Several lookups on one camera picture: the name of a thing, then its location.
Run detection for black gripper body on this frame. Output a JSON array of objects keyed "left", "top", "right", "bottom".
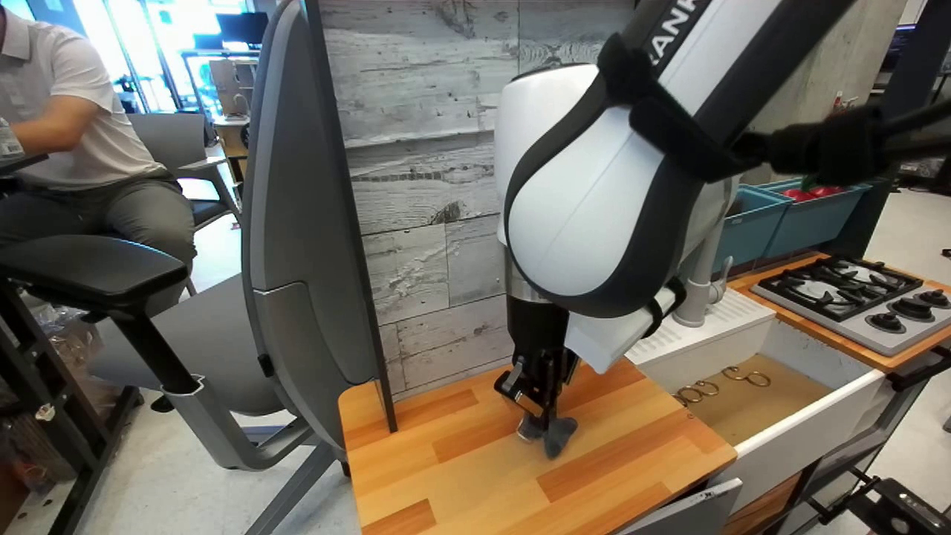
[{"left": 505, "top": 295, "right": 583, "bottom": 387}]

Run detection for small grey stuffed animal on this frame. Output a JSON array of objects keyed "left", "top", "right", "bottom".
[{"left": 515, "top": 409, "right": 583, "bottom": 459}]

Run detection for bare person forearm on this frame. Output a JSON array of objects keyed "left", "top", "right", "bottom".
[{"left": 8, "top": 91, "right": 105, "bottom": 164}]

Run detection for wooden countertop slab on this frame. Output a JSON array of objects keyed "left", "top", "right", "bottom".
[{"left": 337, "top": 355, "right": 739, "bottom": 535}]

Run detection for grey plastic faucet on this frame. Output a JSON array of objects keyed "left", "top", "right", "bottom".
[{"left": 669, "top": 174, "right": 744, "bottom": 332}]

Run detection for wooden kitchen cabinet body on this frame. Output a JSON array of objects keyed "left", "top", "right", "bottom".
[{"left": 723, "top": 471, "right": 809, "bottom": 535}]

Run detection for teal storage bin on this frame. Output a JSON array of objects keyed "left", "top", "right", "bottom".
[
  {"left": 710, "top": 185, "right": 796, "bottom": 275},
  {"left": 763, "top": 174, "right": 880, "bottom": 260}
]

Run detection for wooden stove counter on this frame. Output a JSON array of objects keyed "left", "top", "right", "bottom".
[{"left": 729, "top": 247, "right": 951, "bottom": 376}]

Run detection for grey monitor back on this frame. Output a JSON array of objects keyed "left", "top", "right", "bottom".
[{"left": 239, "top": 0, "right": 401, "bottom": 455}]

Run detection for grey panel stand legs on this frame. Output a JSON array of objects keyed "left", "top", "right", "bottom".
[{"left": 145, "top": 370, "right": 346, "bottom": 535}]

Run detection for grey toy stove top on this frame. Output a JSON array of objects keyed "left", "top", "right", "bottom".
[{"left": 751, "top": 251, "right": 951, "bottom": 360}]

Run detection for grey office chair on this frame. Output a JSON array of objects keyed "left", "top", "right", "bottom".
[{"left": 126, "top": 110, "right": 247, "bottom": 228}]

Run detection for black computer monitor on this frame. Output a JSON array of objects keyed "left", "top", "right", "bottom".
[{"left": 213, "top": 9, "right": 274, "bottom": 52}]

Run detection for black padded seat stand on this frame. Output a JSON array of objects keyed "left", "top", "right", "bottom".
[{"left": 0, "top": 231, "right": 204, "bottom": 535}]

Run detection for person in white shirt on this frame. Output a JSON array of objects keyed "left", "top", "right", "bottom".
[{"left": 0, "top": 6, "right": 203, "bottom": 266}]

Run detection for black metal frame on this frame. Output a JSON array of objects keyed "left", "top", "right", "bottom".
[{"left": 787, "top": 433, "right": 951, "bottom": 535}]

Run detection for black cable sleeve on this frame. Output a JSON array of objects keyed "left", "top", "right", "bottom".
[{"left": 499, "top": 0, "right": 951, "bottom": 321}]

